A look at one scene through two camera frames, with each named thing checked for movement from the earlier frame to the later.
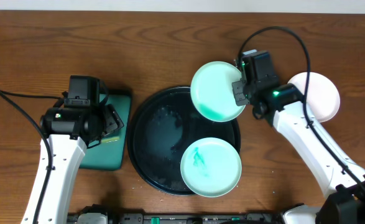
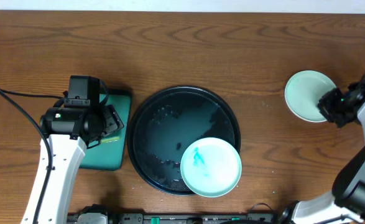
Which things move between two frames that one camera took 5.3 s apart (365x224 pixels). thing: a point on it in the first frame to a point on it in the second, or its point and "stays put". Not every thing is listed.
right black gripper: x=239 y=92 to x=330 y=106
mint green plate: x=211 y=167 stays put
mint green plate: x=212 y=92 to x=303 y=93
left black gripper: x=112 y=120 stays put
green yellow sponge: x=109 y=140 stays put
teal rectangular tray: x=109 y=154 stays put
